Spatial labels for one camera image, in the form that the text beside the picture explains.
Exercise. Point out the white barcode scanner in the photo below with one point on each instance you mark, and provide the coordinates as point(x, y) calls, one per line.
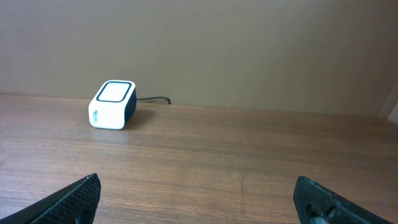
point(113, 105)

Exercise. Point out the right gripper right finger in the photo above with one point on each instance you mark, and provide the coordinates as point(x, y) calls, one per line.
point(315, 203)

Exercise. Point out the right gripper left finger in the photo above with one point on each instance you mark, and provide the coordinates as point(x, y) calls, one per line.
point(74, 204)

